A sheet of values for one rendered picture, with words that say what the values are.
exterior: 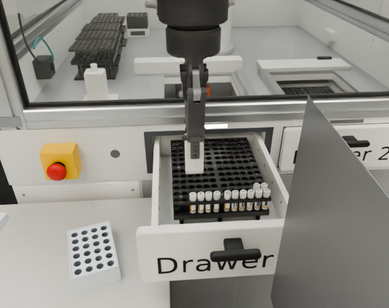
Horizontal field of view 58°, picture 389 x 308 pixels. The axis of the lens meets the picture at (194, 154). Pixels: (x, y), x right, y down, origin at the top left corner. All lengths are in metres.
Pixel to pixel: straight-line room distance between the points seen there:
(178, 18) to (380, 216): 0.31
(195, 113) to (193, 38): 0.10
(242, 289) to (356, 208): 0.88
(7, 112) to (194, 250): 0.49
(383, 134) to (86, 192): 0.71
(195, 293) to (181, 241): 0.64
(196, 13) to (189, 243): 0.32
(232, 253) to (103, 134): 0.41
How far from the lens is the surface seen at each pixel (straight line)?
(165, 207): 0.72
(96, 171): 0.86
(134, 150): 0.81
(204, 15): 0.46
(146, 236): 0.54
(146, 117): 0.77
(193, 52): 0.47
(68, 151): 0.79
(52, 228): 0.84
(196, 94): 0.46
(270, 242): 0.58
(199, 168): 0.58
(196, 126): 0.50
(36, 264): 0.78
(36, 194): 0.93
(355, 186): 0.34
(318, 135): 0.41
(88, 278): 0.68
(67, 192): 0.91
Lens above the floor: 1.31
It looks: 32 degrees down
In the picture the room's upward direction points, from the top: straight up
